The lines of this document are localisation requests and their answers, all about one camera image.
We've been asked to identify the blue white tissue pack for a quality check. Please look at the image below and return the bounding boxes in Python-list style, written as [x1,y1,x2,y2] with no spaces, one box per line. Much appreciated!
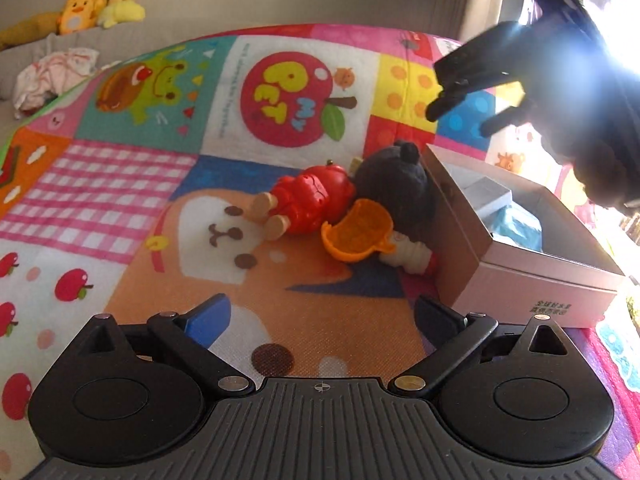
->
[487,202,542,252]

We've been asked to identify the yellow green plush toy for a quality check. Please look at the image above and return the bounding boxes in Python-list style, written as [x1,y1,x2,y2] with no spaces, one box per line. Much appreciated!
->
[96,0,145,29]

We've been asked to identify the pink white crumpled cloth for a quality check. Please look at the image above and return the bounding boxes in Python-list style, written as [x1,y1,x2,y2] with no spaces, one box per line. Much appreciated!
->
[12,48,100,119]

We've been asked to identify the red apple doll figure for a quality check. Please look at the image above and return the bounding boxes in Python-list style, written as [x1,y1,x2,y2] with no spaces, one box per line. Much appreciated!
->
[250,164,356,240]

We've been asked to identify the white ribbed toy figure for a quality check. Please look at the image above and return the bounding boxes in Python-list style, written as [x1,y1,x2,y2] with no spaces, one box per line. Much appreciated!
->
[378,231,438,275]

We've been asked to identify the black plush toy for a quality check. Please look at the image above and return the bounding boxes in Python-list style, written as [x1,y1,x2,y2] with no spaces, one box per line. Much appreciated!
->
[352,140,436,236]

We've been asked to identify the colourful cartoon play mat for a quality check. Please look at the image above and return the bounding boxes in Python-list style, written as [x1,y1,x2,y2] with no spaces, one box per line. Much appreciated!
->
[1,27,639,479]

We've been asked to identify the pink cardboard box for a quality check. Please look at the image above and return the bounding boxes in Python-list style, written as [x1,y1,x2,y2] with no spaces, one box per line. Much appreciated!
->
[422,145,626,328]

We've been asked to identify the yellow tiger duck plush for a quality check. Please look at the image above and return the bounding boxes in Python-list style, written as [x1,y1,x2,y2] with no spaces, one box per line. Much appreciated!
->
[1,0,107,51]

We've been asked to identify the white usb charger hub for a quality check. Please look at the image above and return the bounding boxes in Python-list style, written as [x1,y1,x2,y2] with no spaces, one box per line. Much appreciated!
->
[462,177,512,219]

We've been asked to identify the orange plastic shell half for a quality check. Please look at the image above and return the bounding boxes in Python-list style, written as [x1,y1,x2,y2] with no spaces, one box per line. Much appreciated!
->
[320,198,395,263]

